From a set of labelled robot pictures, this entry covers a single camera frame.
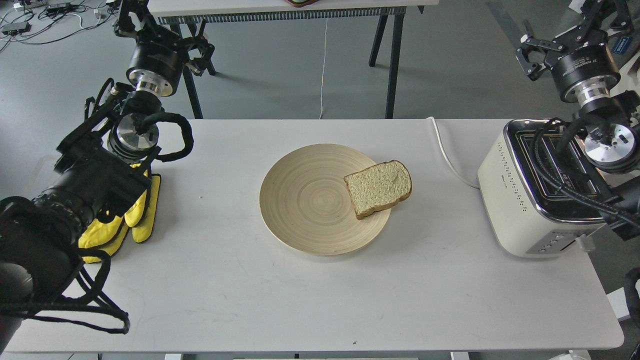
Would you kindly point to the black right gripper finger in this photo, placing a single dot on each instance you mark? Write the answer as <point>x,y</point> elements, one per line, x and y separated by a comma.
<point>531,53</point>
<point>596,11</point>

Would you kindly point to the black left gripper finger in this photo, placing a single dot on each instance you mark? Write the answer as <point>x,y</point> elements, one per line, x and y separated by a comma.
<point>206,50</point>
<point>124,26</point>

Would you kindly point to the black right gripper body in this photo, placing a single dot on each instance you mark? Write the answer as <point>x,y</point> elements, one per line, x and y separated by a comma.
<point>583,70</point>

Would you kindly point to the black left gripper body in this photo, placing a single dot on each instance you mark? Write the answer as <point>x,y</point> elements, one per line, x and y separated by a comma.
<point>158,62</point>

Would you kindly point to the slice of bread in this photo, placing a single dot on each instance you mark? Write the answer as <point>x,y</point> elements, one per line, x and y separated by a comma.
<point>378,187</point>

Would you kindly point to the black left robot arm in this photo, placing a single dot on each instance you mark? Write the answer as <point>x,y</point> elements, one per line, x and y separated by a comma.
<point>104,168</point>

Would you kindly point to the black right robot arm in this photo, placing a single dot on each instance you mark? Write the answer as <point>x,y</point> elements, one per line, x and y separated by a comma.
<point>610,145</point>

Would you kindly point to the cream white toaster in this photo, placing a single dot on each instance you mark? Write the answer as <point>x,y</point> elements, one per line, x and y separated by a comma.
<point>529,217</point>

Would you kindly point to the background table with black legs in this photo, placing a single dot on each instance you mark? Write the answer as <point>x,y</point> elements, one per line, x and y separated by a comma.
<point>175,13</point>

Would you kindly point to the brown object on background table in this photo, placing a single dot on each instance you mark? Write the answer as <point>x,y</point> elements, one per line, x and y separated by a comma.
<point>300,3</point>

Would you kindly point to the round bamboo plate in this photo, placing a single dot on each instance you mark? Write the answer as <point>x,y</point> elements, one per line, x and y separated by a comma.
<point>305,204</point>

